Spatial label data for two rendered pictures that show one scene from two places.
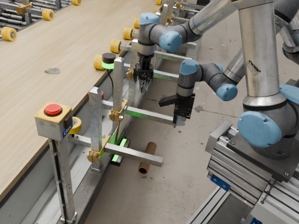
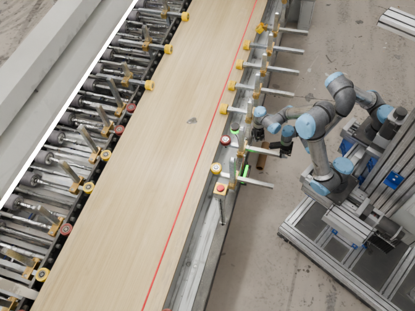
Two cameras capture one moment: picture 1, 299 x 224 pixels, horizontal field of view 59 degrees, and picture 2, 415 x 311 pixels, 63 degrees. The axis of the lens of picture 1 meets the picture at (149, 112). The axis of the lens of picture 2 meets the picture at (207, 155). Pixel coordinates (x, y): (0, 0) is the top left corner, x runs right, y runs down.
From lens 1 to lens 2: 1.37 m
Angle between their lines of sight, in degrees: 22
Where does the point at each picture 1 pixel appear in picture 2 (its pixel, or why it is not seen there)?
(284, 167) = (339, 197)
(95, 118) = (232, 171)
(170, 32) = (273, 124)
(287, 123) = (333, 185)
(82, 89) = (215, 136)
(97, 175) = (233, 194)
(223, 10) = not seen: hidden behind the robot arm
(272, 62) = (323, 162)
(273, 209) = (332, 218)
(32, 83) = (182, 136)
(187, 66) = (286, 132)
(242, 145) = not seen: hidden behind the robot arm
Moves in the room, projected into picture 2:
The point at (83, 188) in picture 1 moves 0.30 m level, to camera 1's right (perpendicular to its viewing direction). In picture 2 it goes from (227, 203) to (269, 206)
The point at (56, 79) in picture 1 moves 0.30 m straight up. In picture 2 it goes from (196, 129) to (192, 103)
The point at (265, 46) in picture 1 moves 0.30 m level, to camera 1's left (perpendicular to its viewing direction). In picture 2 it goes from (319, 157) to (262, 153)
